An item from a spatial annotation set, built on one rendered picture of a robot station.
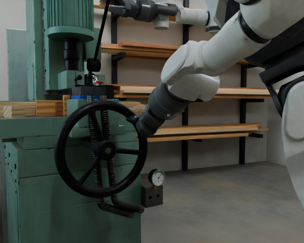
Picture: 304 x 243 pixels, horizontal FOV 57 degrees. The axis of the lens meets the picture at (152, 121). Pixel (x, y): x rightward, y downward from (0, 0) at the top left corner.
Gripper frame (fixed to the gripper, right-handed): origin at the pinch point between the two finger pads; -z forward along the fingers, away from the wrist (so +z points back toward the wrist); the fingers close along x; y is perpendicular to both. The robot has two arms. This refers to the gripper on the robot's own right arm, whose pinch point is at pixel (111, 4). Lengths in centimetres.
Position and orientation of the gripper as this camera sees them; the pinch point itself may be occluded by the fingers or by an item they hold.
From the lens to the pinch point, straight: 119.8
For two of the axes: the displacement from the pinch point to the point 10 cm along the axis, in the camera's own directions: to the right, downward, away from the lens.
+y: -3.1, 7.6, 5.7
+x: 4.1, 6.5, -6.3
